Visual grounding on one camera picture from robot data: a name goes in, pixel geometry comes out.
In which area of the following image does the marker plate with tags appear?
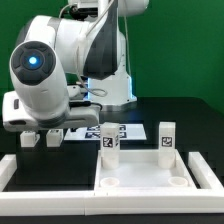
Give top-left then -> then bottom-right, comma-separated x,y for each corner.
64,124 -> 147,141

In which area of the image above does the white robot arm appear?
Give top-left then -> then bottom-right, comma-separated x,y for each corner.
2,0 -> 149,132

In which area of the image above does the white square table top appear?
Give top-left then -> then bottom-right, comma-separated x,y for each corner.
94,149 -> 196,190

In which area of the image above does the white U-shaped fence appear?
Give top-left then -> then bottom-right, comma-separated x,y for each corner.
0,152 -> 224,216

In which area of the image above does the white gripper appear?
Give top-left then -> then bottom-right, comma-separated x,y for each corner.
2,91 -> 99,132

